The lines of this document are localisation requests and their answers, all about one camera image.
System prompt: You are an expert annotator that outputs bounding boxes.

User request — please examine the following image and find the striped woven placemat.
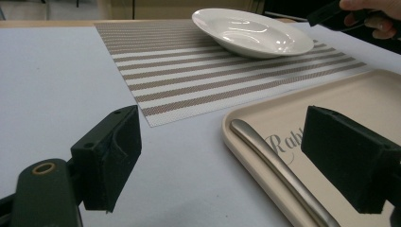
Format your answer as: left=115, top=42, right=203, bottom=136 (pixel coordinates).
left=94, top=19, right=368, bottom=128

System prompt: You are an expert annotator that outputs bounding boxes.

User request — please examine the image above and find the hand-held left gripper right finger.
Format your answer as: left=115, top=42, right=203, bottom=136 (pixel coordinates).
left=300, top=104, right=401, bottom=216

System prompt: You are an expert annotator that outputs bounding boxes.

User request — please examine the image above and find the white table sheet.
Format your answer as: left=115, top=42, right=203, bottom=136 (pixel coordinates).
left=0, top=22, right=401, bottom=227

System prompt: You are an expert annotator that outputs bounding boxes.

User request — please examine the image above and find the steel table knife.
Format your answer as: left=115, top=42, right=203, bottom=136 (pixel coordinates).
left=229, top=118, right=342, bottom=227

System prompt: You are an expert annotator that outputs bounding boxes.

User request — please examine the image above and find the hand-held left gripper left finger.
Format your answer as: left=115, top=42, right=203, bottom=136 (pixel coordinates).
left=69, top=104, right=143, bottom=214

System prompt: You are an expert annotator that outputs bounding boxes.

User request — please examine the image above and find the beige tray with rabbit print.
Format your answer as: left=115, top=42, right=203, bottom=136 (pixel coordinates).
left=221, top=69, right=401, bottom=227

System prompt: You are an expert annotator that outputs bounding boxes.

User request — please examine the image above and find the white deep plate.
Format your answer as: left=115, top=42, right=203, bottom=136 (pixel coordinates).
left=191, top=8, right=315, bottom=60

